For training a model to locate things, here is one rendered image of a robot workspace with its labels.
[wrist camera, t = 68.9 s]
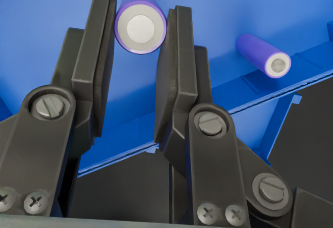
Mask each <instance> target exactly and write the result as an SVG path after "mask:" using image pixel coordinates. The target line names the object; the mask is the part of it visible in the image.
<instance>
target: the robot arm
mask: <svg viewBox="0 0 333 228"><path fill-rule="evenodd" d="M115 16H116V0H92V3H91V7H90V11H89V15H88V19H87V22H86V26H85V29H78V28H71V27H69V28H68V29H67V32H66V35H65V38H64V41H63V44H62V47H61V50H60V53H59V57H58V60H57V63H56V66H55V70H54V73H53V76H52V79H51V82H50V85H44V86H39V87H37V88H35V89H33V90H32V91H30V92H29V93H28V94H27V95H26V97H25V98H24V100H23V102H22V104H21V107H20V110H19V112H18V113H16V114H14V115H12V116H11V117H9V118H7V119H5V120H3V121H1V122H0V228H333V203H332V202H329V201H327V200H325V199H323V198H321V197H318V196H316V195H314V194H312V193H310V192H307V191H305V190H303V189H301V188H299V187H296V188H295V189H294V188H291V187H289V185H288V183H287V182H286V181H285V180H284V179H283V177H282V176H281V175H279V174H278V173H277V172H276V171H275V170H274V169H273V168H271V167H270V166H269V165H268V164H267V163H266V162H265V161H264V160H262V159H261V158H260V157H259V156H258V155H257V154H256V153H255V152H253V151H252V150H251V149H250V148H249V147H248V146H247V145H246V144H244V143H243V142H242V141H241V140H240V139H239V138H238V137H236V132H235V126H234V122H233V119H232V117H231V115H230V114H229V112H228V111H226V110H225V109H224V108H223V107H221V106H219V105H217V104H213V96H212V87H211V78H210V68H209V59H208V51H207V48H206V47H203V46H197V45H194V36H193V21H192V9H191V7H186V6H179V5H176V6H175V9H172V8H170V9H169V11H168V16H167V31H166V38H165V41H164V42H163V44H162V45H161V49H160V54H159V58H158V63H157V76H156V101H155V127H154V143H159V152H163V156H164V157H165V158H166V159H167V160H168V161H169V224H163V223H147V222H130V221H112V220H95V219H77V218H69V215H70V210H71V205H72V200H73V195H74V190H75V185H76V180H77V175H78V170H79V165H80V160H81V155H83V154H84V153H86V152H87V151H89V150H90V149H91V145H93V146H94V143H95V137H101V136H102V130H103V124H104V118H105V111H106V105H107V99H108V93H109V86H110V80H111V72H112V65H113V56H114V39H115V35H114V31H113V29H114V18H115Z"/></svg>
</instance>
